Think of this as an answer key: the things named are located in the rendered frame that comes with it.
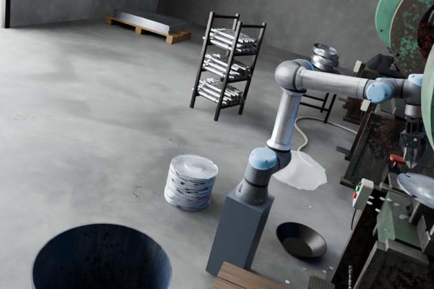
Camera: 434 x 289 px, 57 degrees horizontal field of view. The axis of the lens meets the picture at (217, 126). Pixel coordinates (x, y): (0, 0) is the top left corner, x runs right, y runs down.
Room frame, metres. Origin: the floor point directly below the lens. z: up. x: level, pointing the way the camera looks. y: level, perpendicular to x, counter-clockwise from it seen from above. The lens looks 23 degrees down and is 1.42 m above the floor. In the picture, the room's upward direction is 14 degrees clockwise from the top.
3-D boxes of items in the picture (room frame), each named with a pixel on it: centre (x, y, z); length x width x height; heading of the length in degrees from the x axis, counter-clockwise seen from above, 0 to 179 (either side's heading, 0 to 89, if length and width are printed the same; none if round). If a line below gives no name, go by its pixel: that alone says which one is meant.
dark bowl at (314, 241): (1.94, -0.63, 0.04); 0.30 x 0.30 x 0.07
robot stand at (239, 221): (1.62, -0.24, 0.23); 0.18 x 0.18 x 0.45; 69
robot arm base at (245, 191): (1.62, -0.24, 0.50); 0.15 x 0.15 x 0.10
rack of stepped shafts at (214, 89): (3.82, 0.06, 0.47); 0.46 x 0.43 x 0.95; 56
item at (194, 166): (2.17, 0.07, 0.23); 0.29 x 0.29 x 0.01
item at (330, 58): (4.51, -0.99, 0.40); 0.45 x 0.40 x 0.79; 178
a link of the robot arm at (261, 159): (1.63, -0.24, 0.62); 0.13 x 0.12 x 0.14; 148
